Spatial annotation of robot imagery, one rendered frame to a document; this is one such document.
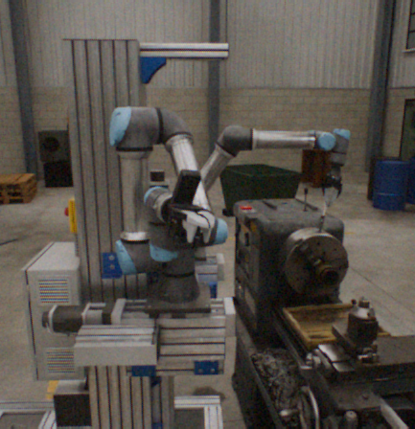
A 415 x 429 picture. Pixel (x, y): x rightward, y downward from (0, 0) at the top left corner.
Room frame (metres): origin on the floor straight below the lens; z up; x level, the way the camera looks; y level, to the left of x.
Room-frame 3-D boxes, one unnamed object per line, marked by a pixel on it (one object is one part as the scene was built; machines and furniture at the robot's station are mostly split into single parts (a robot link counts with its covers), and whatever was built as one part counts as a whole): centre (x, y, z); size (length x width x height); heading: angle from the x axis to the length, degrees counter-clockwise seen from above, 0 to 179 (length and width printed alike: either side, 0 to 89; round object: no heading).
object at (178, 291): (1.38, 0.10, 1.21); 0.15 x 0.15 x 0.10
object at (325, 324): (1.67, -0.56, 0.89); 0.36 x 0.30 x 0.04; 99
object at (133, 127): (1.32, 0.22, 1.54); 0.15 x 0.12 x 0.55; 113
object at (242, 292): (2.30, -0.43, 0.43); 0.60 x 0.48 x 0.86; 9
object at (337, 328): (1.34, -0.53, 0.99); 0.20 x 0.10 x 0.05; 9
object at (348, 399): (1.27, -0.62, 0.90); 0.47 x 0.30 x 0.06; 99
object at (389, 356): (1.32, -0.60, 0.95); 0.43 x 0.17 x 0.05; 99
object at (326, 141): (1.86, -0.31, 1.67); 0.49 x 0.11 x 0.12; 87
